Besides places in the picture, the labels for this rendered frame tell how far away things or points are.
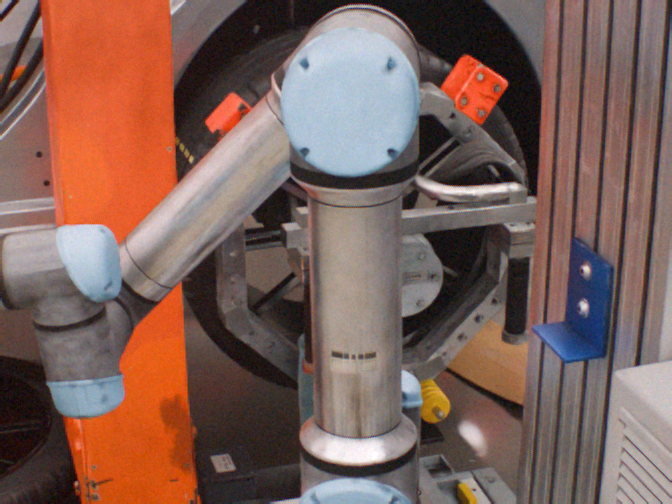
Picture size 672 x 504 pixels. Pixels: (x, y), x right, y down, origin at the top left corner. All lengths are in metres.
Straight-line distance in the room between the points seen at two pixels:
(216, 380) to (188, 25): 1.57
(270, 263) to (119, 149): 2.63
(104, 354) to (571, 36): 0.54
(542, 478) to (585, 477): 0.10
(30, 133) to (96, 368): 1.09
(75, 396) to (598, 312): 0.51
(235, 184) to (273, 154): 0.05
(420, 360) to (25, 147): 0.80
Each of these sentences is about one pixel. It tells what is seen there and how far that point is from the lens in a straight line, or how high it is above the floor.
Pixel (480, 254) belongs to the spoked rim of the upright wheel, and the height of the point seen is 0.78.
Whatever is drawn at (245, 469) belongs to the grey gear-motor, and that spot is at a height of 0.43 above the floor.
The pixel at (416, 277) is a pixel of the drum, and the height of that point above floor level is 0.85.
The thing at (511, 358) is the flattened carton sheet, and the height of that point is 0.01.
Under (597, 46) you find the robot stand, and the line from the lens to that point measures 1.16.
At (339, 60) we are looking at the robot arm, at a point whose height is 1.45.
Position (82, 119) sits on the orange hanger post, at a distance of 1.79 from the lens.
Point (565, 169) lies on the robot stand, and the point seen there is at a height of 1.33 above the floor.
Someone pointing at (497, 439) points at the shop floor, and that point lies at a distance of 3.42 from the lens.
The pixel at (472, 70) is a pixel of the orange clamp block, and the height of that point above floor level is 1.15.
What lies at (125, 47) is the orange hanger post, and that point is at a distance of 1.78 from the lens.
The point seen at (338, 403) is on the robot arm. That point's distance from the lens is 1.27.
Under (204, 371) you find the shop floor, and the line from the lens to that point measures 3.74.
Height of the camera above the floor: 1.73
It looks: 23 degrees down
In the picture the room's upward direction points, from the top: straight up
